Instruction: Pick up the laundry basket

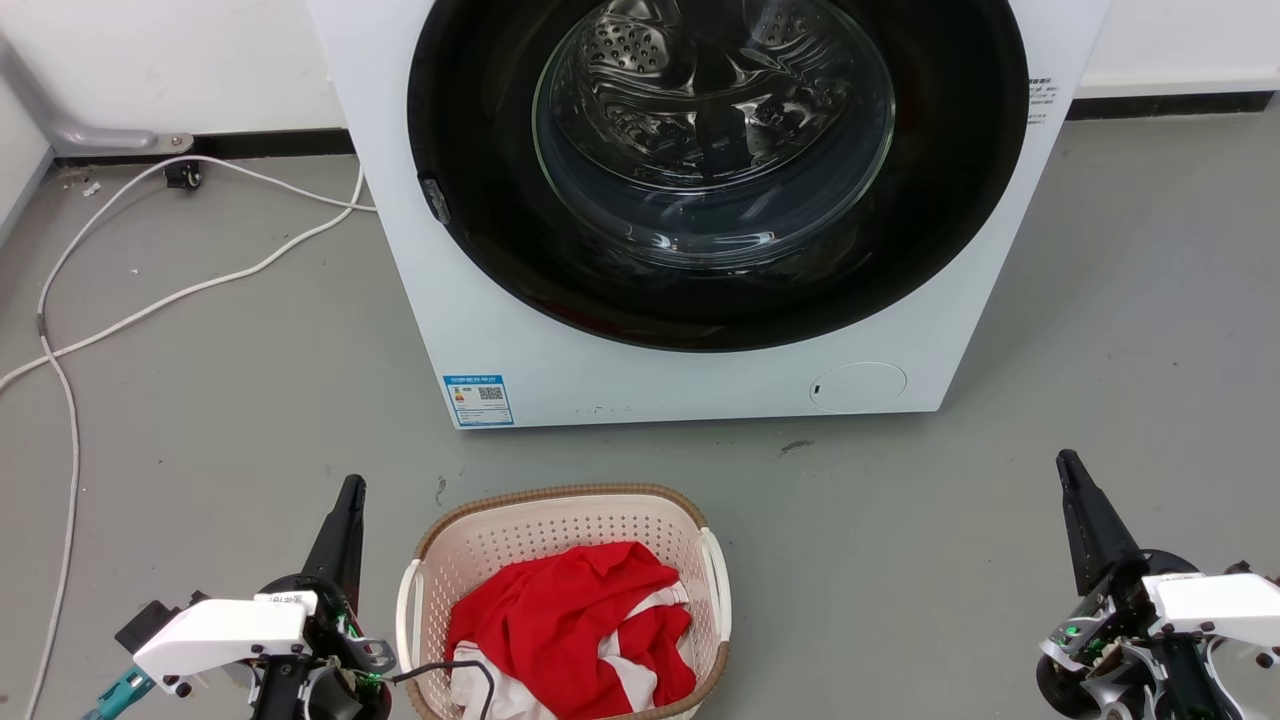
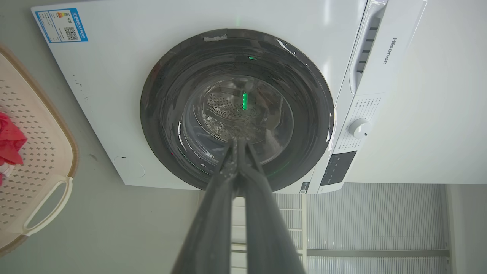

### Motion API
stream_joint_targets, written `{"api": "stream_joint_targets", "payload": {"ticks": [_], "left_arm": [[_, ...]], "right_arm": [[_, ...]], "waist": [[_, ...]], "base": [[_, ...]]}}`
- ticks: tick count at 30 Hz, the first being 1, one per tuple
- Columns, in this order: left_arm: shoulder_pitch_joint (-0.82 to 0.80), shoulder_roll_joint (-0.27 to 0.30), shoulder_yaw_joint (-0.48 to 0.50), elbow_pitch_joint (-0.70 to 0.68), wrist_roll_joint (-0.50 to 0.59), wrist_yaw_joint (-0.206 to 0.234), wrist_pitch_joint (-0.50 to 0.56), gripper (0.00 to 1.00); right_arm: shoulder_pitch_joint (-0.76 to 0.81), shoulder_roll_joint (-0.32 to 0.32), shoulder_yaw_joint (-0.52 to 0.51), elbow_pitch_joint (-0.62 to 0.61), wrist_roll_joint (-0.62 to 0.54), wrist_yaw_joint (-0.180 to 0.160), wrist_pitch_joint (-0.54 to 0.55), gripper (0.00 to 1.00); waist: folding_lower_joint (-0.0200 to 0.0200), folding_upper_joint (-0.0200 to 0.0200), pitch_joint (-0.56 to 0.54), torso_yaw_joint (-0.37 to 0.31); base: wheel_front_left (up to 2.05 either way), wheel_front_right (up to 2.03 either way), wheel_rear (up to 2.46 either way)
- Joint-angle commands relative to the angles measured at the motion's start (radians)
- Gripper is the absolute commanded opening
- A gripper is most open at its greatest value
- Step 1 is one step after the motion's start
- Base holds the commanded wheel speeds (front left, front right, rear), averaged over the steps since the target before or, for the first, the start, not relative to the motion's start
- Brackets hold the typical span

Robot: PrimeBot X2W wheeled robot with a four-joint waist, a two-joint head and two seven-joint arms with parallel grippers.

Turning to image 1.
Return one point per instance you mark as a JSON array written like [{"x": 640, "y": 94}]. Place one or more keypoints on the black text label sticker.
[{"x": 1038, "y": 98}]

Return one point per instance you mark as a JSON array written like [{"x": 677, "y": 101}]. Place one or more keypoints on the grey wall pipe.
[{"x": 70, "y": 130}]

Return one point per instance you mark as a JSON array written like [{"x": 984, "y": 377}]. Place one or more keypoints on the red and white garment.
[{"x": 560, "y": 620}]

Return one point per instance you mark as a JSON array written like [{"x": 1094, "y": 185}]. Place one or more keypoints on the blue energy label sticker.
[{"x": 478, "y": 399}]

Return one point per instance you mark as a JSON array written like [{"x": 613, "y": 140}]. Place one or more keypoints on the round white filter cover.
[{"x": 858, "y": 386}]

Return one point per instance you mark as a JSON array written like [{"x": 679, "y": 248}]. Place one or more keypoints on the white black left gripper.
[{"x": 225, "y": 632}]

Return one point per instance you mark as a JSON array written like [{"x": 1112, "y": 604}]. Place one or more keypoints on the white front-load washing machine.
[{"x": 650, "y": 375}]

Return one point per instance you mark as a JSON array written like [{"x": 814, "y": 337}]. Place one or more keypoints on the black round washer door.
[{"x": 480, "y": 120}]

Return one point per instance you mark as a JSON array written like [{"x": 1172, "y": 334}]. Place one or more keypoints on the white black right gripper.
[{"x": 1190, "y": 640}]

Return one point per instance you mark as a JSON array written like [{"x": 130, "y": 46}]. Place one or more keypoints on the beige plastic laundry basket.
[{"x": 560, "y": 520}]

